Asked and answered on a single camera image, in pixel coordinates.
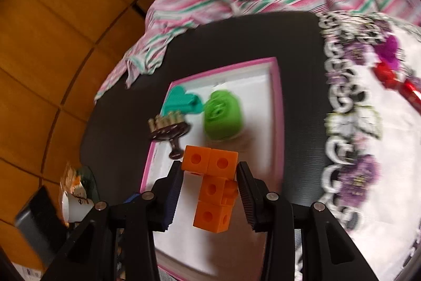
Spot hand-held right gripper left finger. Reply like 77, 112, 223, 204
41, 162, 184, 281

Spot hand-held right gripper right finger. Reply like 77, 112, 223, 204
236, 162, 375, 281

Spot orange linked cubes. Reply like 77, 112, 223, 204
182, 145, 239, 233

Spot brown pedestal toy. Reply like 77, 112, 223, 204
148, 111, 192, 160

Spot green round plastic toy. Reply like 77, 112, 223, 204
203, 89, 244, 141

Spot teal plastic toy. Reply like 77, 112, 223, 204
161, 86, 205, 117

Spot pink-rimmed white tray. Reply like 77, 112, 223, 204
140, 57, 285, 280

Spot red metallic cylinder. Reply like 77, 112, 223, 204
399, 78, 421, 104

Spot white cup with orange items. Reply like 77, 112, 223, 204
59, 166, 101, 229

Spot white paper cup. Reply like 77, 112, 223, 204
61, 190, 94, 223

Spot orange snack packet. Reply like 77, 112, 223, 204
59, 162, 84, 199

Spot black flat device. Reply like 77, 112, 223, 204
15, 186, 71, 272

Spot white purple floral tablecloth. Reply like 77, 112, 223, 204
317, 11, 421, 281

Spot wooden panel cabinet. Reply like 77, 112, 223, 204
0, 0, 165, 225

